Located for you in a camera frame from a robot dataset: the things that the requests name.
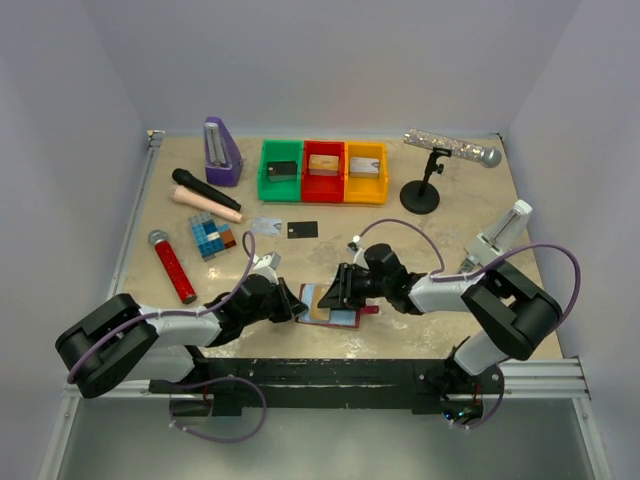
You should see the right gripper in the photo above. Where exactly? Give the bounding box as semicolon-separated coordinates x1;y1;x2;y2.
317;262;391;311

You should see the blue credit card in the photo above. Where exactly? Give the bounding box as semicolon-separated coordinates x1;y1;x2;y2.
251;217;282;237

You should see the silver card stack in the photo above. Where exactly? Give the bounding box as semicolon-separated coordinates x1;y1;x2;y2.
349;156;380;179

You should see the gold card stack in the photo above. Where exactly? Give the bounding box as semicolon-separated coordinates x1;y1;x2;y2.
308;154;340;177

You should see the grey credit card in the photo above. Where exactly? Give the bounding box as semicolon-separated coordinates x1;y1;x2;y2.
287;221;319;239

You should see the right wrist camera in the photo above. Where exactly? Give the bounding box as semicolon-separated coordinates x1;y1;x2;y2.
347;235;367;268

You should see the green plastic bin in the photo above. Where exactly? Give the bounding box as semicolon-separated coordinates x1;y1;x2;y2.
257;139;303;203

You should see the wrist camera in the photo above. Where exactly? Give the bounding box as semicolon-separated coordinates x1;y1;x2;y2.
251;252;281;284
347;235;367;268

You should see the black microphone stand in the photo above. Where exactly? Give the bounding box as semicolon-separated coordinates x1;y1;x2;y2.
399;148;452;215

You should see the purple metronome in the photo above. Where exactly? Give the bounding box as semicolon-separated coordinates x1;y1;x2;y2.
203;117;243;187

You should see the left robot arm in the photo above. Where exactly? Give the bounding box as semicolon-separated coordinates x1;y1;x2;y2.
55;274;308;399

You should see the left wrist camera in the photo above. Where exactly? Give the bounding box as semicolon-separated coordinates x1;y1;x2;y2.
251;252;281;284

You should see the red glitter microphone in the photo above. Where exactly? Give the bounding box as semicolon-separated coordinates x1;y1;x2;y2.
148;229;197;305

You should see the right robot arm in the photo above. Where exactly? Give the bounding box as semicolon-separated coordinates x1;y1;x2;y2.
317;244;563;392

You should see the pink microphone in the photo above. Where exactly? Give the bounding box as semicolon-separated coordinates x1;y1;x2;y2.
170;185;243;224

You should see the white metronome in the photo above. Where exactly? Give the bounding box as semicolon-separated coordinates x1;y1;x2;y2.
458;200;533;273

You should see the gold credit card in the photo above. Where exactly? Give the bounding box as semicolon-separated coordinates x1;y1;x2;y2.
309;285;331;323

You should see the aluminium frame rail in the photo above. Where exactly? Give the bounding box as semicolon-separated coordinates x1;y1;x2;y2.
56;130;165;399

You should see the purple cable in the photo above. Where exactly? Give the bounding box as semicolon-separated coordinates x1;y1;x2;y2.
66;230;271;444
352;218;584;431

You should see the black card stack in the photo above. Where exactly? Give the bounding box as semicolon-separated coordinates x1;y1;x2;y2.
266;161;298;183

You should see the yellow plastic bin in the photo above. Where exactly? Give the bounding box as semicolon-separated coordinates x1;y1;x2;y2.
344;141;389;205

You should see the red leather card holder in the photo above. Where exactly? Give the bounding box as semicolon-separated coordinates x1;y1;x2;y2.
295;284;380;330

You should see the red plastic bin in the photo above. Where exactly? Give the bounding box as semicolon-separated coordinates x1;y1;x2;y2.
301;140;345;203

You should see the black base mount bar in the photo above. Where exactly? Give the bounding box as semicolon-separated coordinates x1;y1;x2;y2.
150;358;504;415

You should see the silver glitter microphone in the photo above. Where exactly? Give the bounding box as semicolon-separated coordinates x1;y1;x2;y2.
404;128;502;168

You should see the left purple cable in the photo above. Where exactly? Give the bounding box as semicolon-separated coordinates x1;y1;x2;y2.
66;230;271;444

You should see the black microphone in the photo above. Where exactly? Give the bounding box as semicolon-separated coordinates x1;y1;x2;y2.
172;168;242;212

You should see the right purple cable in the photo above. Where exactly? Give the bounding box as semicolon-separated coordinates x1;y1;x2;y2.
352;218;584;431

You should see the blue toy brick block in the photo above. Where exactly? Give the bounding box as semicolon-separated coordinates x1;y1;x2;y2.
188;212;237;261

